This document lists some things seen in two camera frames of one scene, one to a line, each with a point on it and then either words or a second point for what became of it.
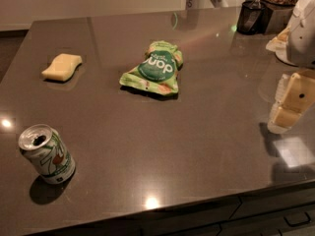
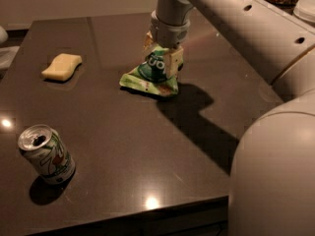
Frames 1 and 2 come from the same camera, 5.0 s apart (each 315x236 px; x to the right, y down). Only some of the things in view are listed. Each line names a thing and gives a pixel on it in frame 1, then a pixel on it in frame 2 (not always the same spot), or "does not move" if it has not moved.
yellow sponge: x=62 y=67 does not move
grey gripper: x=302 y=38 -> x=169 y=33
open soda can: x=42 y=147 does not move
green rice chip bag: x=158 y=71 does not move
